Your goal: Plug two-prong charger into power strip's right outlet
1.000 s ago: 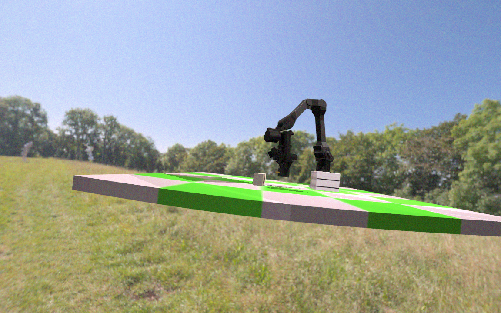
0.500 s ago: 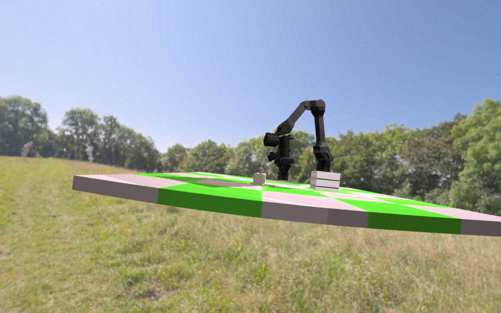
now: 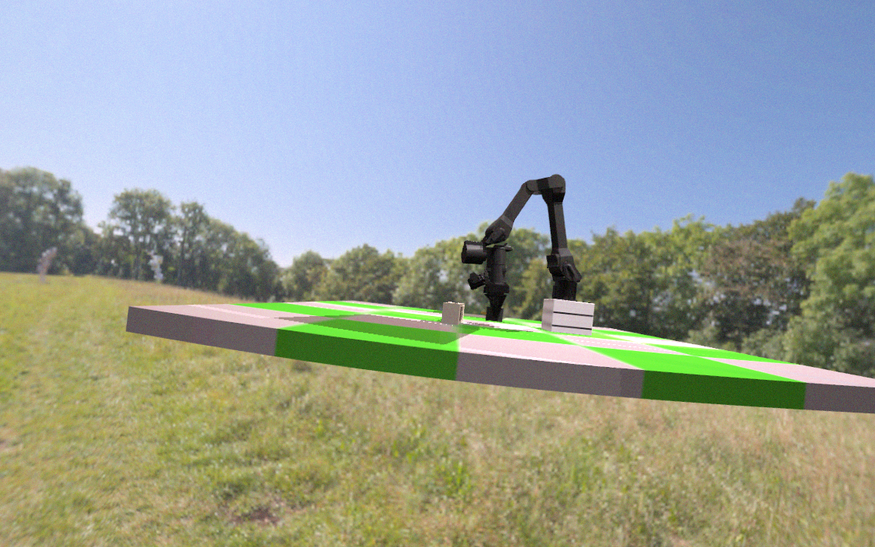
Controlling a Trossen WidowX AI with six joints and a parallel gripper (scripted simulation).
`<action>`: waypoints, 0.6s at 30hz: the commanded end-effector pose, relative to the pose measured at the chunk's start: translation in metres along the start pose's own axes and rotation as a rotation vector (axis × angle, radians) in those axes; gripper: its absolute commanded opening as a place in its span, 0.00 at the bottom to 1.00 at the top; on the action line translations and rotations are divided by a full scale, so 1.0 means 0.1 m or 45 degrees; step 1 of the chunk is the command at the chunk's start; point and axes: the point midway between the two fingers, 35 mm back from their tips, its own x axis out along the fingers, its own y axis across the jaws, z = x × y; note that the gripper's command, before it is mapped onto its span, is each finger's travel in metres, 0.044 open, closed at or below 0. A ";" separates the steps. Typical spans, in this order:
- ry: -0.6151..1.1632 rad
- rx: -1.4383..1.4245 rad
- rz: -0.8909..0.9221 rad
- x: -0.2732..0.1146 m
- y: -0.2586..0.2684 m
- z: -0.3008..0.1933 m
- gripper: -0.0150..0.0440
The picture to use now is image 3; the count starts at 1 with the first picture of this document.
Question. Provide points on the black two-prong plug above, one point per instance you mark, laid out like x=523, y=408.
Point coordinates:
x=489, y=315

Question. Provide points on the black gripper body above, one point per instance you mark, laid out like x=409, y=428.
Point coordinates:
x=497, y=277

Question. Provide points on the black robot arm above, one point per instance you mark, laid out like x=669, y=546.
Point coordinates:
x=560, y=262

